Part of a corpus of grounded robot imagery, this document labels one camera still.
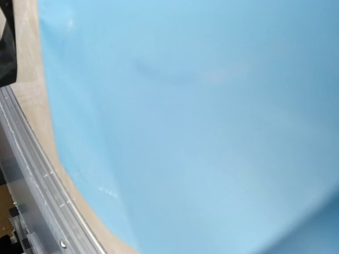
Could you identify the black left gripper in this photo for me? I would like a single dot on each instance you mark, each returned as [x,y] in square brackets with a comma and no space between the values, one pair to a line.
[8,44]

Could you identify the blue wrapping paper sheet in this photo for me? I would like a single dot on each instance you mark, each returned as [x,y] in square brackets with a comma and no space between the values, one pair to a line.
[199,126]

